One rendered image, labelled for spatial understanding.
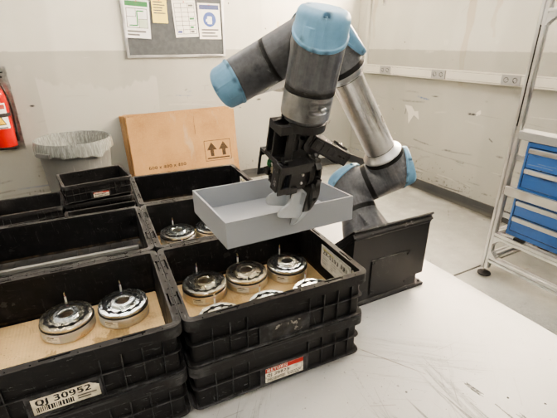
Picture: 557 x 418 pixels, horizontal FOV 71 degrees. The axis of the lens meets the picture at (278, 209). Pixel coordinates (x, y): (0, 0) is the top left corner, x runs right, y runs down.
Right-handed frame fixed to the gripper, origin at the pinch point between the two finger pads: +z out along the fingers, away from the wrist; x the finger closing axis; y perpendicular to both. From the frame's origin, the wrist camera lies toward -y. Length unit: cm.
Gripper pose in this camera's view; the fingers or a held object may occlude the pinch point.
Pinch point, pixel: (293, 216)
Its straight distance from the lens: 73.1
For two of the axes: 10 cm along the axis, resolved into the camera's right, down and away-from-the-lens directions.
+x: 5.1, 5.7, -6.4
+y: -8.5, 2.1, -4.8
